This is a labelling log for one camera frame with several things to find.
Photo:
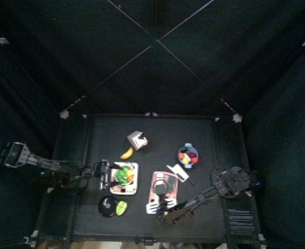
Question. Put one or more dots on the yellow toy corn piece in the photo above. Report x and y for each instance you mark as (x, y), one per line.
(186, 161)

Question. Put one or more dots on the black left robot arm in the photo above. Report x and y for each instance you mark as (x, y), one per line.
(37, 160)

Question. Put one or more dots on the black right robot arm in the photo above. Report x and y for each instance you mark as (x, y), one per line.
(218, 186)

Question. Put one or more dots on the green toy leafy vegetable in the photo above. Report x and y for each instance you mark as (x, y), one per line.
(121, 175)

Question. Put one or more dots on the white toy tray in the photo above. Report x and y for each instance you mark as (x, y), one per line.
(131, 188)

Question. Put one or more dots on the orange yellow toy food piece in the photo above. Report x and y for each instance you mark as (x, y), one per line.
(130, 176)

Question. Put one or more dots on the yellow toy banana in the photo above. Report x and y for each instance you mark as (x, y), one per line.
(126, 153)

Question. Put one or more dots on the white toy knife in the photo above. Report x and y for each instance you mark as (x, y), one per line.
(178, 172)

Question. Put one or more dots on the black round toy plate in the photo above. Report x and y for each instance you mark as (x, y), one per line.
(106, 207)

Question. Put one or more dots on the green toy lime slice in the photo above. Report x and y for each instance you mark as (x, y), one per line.
(121, 208)

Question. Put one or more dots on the white grey toy cube box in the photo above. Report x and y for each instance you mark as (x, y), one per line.
(137, 140)

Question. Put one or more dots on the orange toy carrot piece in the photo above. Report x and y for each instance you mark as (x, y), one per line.
(181, 157)

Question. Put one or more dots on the red toy pepper piece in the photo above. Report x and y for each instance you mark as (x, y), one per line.
(194, 160)

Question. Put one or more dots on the light blue toy bowl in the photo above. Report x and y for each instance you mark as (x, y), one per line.
(187, 155)

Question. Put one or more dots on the purple toy eggplant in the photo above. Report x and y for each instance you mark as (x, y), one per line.
(193, 153)

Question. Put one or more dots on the dark green toy pepper top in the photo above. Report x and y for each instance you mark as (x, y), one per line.
(185, 150)

